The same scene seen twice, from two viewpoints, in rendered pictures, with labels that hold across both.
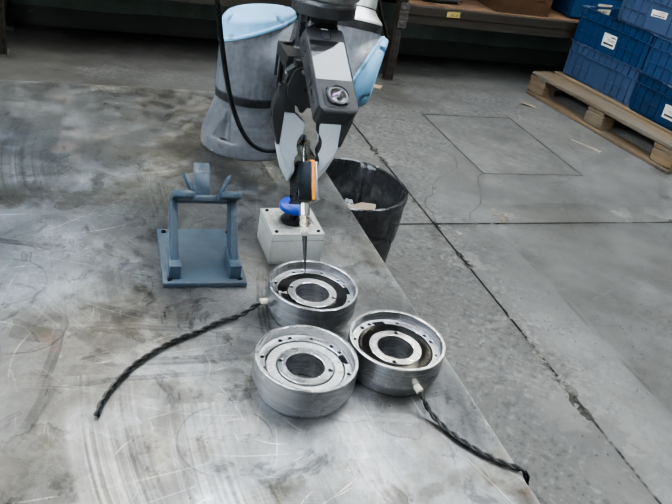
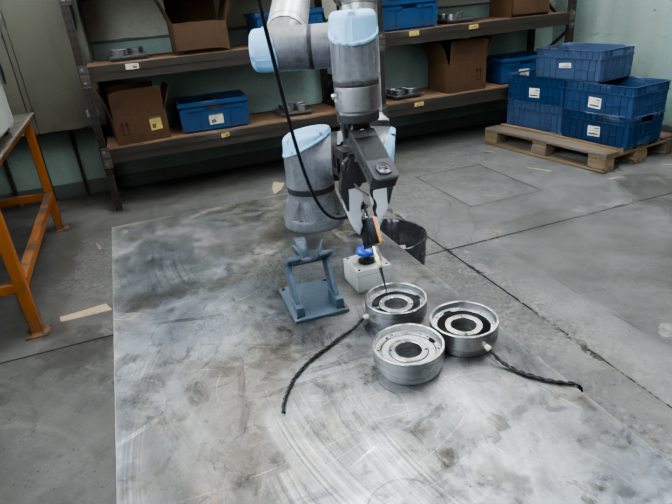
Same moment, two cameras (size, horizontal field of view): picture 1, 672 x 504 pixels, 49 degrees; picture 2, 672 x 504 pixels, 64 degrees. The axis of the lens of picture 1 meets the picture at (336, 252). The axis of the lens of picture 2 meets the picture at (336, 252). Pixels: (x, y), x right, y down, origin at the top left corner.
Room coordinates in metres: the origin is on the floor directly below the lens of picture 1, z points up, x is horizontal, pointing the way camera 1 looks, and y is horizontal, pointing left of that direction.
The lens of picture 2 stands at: (-0.08, 0.06, 1.31)
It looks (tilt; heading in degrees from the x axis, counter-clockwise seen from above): 25 degrees down; 4
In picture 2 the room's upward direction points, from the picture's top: 5 degrees counter-clockwise
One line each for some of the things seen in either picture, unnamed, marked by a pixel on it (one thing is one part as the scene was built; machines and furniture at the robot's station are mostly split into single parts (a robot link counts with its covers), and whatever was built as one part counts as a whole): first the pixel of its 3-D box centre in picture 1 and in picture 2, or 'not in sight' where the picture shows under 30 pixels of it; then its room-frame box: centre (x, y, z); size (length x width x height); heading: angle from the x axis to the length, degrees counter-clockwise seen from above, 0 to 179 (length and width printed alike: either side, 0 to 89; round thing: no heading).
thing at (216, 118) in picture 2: not in sight; (212, 111); (4.13, 1.21, 0.56); 0.52 x 0.38 x 0.22; 110
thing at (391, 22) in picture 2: not in sight; (399, 14); (4.77, -0.29, 1.11); 0.52 x 0.38 x 0.22; 113
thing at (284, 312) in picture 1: (311, 298); (396, 307); (0.71, 0.02, 0.82); 0.10 x 0.10 x 0.04
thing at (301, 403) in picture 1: (304, 371); (408, 354); (0.58, 0.01, 0.82); 0.10 x 0.10 x 0.04
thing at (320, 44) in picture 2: not in sight; (345, 44); (0.93, 0.08, 1.23); 0.11 x 0.11 x 0.08; 89
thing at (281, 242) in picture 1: (289, 232); (366, 269); (0.85, 0.07, 0.82); 0.08 x 0.07 x 0.05; 23
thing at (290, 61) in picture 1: (315, 52); (358, 146); (0.83, 0.07, 1.07); 0.09 x 0.08 x 0.12; 20
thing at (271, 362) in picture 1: (304, 372); (408, 354); (0.58, 0.01, 0.82); 0.08 x 0.08 x 0.02
